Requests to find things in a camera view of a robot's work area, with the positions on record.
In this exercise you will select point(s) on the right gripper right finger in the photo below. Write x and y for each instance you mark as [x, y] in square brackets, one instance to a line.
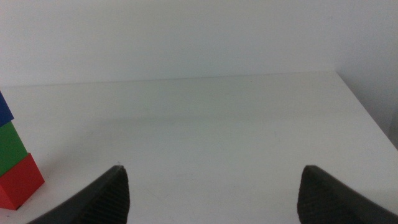
[326, 202]

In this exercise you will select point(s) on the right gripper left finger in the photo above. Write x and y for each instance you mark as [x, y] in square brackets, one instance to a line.
[102, 199]

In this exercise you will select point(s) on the red cube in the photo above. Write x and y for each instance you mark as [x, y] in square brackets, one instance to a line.
[20, 183]

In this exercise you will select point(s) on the green cube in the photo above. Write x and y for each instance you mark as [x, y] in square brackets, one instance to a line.
[11, 149]

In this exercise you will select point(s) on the blue cube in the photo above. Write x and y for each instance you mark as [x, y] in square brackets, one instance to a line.
[4, 110]

